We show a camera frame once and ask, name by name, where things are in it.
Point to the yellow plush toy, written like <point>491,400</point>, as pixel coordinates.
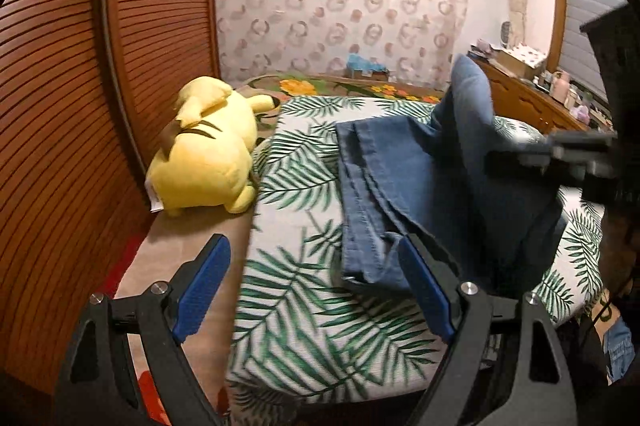
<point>210,156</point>

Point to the grey window blind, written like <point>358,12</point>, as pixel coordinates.
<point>587,6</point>

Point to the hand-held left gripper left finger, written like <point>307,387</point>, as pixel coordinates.
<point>205,286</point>

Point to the blue denim cloth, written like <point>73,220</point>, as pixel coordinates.
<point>617,348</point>

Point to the polka dot box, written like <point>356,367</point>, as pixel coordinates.
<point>520,61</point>

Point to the white table fan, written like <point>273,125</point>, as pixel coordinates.
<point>506,33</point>

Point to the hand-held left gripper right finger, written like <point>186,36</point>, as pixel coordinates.
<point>425,291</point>

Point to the leaf print blanket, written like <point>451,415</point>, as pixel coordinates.
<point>300,306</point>

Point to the cardboard box with blue contents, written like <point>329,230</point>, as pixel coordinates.
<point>367,68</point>

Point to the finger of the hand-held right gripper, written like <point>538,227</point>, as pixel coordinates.
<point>580,140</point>
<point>550,163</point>

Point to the wooden cabinet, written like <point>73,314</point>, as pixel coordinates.
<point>525,98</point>

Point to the pink jug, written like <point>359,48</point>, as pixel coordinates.
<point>560,88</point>

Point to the blue denim pants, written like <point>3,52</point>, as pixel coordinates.
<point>425,166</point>

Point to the floral brown bed sheet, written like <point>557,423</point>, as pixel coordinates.
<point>330,86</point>

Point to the wooden louvered wardrobe door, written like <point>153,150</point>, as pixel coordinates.
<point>75,106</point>

